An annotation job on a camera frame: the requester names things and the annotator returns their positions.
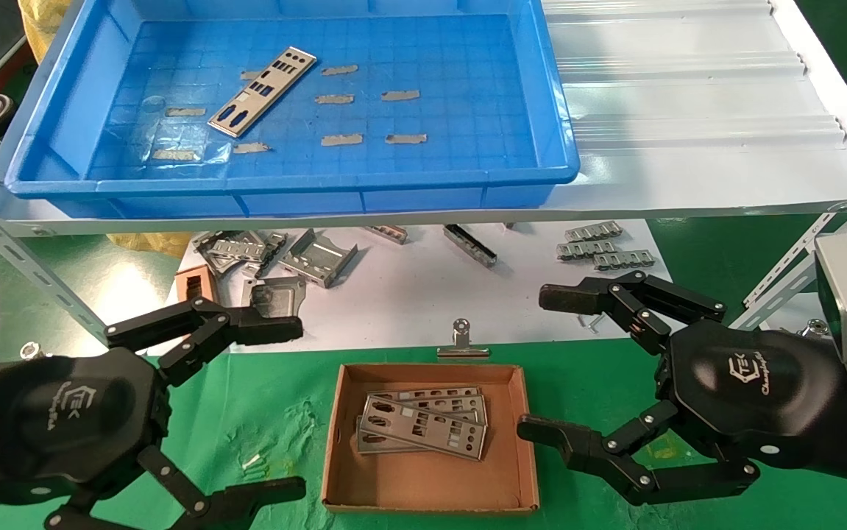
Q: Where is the green cloth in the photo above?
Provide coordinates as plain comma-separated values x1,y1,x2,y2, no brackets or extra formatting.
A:
0,340,847,530

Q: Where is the brown cardboard box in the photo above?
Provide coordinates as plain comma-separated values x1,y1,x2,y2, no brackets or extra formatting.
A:
321,362,541,515

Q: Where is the square silver metal frame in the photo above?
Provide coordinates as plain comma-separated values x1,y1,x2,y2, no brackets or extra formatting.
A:
241,275,308,322

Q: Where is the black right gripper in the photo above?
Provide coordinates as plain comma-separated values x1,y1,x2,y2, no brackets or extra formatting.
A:
517,270,847,506

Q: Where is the folded silver metal bracket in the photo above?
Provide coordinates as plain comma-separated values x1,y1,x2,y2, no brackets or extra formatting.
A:
278,228,359,289

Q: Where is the dark metal bar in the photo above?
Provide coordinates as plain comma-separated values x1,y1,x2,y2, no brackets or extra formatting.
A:
443,224,498,268

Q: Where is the perforated white shelf strut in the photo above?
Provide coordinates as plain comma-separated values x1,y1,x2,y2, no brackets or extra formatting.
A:
731,193,847,332
0,185,109,348

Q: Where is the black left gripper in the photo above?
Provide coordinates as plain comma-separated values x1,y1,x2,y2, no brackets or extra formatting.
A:
0,297,308,530

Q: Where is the small silver metal clip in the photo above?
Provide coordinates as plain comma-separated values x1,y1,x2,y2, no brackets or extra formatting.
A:
364,225,409,245

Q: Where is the small brown box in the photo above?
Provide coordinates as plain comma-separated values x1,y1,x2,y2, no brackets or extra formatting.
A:
174,265,219,305

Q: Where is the white paper sheet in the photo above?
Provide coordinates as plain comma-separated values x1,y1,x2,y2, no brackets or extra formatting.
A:
162,219,681,356

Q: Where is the white metal shelf board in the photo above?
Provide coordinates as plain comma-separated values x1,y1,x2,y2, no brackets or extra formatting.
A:
0,0,847,238

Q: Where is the flat slotted metal plate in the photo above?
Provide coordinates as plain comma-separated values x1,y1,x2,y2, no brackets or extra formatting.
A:
195,230,269,278

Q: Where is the silver notched metal strip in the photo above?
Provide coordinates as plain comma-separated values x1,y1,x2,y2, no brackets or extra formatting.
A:
564,220,624,243
556,238,619,261
592,250,657,271

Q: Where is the small bent metal plate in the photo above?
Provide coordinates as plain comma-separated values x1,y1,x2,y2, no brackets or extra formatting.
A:
245,232,289,279

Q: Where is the blue plastic tray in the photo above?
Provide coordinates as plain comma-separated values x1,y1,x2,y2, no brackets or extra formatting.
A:
5,0,581,220

